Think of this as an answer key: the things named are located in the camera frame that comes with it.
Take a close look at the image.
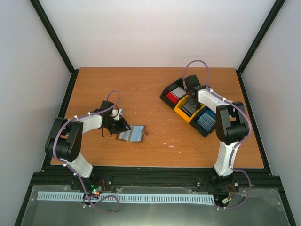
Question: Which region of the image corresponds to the black bin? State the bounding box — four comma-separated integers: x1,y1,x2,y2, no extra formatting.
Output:
189,106,216,137
160,78,187,109

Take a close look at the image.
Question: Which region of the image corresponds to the black frame post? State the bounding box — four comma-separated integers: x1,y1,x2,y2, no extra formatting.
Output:
29,0,76,73
236,0,287,73

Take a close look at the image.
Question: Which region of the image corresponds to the white card stack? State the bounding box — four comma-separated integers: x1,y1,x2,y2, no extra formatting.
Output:
171,87,186,99

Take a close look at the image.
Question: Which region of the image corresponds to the blue card stack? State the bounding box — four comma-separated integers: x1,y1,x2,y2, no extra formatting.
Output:
197,110,216,131

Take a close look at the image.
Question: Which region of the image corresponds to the small circuit board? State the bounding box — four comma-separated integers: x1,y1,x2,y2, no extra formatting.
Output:
90,179,106,195

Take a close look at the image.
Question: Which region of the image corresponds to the right base connector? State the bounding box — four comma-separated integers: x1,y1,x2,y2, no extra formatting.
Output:
222,197,232,206

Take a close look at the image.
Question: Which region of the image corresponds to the brown leather card holder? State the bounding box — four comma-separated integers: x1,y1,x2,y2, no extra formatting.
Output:
116,125,147,143

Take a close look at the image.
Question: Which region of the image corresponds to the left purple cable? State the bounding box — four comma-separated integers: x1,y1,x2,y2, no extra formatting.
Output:
53,90,121,214

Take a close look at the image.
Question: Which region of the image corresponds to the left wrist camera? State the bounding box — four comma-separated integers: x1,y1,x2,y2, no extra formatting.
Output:
111,109,124,121

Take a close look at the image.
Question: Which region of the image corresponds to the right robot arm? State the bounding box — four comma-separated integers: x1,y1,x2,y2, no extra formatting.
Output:
183,75,250,190

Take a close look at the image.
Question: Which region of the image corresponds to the left black frame post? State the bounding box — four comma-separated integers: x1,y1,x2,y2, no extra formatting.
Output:
29,0,76,73

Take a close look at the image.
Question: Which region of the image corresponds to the dark grey card stack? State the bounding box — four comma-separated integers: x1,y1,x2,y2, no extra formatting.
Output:
181,102,196,117

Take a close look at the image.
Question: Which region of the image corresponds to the black bin right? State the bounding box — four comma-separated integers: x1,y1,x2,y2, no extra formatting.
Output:
189,106,216,137

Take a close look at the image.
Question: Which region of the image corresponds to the right black frame post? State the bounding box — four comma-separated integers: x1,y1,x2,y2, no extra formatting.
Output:
236,0,287,73

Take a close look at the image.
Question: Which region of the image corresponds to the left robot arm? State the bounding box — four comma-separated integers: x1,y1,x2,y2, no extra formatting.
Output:
45,100,131,190

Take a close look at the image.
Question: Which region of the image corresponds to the light blue cable duct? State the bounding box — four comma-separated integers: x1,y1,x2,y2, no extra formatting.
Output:
36,191,214,205

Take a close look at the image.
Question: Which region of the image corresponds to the yellow bin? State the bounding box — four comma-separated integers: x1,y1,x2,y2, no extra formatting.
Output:
174,95,205,123

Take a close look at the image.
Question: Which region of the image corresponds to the red card stack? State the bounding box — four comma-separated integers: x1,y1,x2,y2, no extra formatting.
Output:
166,92,179,104

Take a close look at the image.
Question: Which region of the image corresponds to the black bin left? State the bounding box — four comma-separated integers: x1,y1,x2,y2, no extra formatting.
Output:
160,78,187,109

